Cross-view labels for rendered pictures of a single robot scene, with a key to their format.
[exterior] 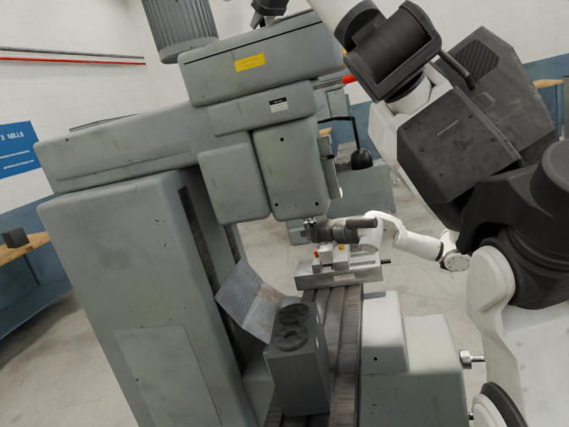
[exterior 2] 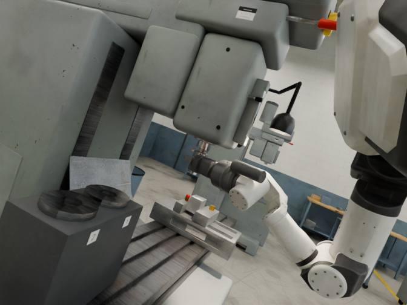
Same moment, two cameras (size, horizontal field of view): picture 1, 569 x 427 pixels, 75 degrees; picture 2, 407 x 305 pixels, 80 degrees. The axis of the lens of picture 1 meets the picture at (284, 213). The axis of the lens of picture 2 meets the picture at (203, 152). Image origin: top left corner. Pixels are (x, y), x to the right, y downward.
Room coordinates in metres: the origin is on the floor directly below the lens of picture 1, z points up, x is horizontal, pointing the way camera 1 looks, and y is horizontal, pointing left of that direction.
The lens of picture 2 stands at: (0.43, -0.13, 1.32)
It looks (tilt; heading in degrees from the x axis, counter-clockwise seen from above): 3 degrees down; 3
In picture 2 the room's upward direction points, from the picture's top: 21 degrees clockwise
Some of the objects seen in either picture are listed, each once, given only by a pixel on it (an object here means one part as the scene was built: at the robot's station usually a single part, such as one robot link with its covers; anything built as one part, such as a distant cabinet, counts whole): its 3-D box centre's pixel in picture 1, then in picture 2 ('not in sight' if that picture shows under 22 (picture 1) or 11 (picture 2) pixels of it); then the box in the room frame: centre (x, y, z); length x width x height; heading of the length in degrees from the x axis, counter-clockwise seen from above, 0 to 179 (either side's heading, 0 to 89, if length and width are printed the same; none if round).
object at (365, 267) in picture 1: (337, 265); (197, 220); (1.40, -0.16, 0.99); 0.35 x 0.15 x 0.11; 74
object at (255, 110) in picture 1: (268, 106); (235, 32); (1.25, -0.04, 1.68); 0.34 x 0.24 x 0.10; 73
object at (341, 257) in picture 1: (341, 257); (206, 215); (1.39, -0.18, 1.03); 0.15 x 0.06 x 0.04; 164
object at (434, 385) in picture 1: (359, 403); not in sight; (1.23, -0.10, 0.44); 0.81 x 0.32 x 0.60; 73
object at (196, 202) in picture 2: (327, 254); (196, 204); (1.41, -0.13, 1.05); 0.06 x 0.05 x 0.06; 164
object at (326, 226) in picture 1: (334, 231); (215, 171); (1.18, -0.15, 1.23); 0.13 x 0.12 x 0.10; 141
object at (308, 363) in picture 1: (301, 353); (73, 245); (0.86, 0.05, 1.04); 0.22 x 0.12 x 0.20; 170
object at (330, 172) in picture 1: (329, 167); (251, 112); (1.21, -0.18, 1.45); 0.04 x 0.04 x 0.21; 73
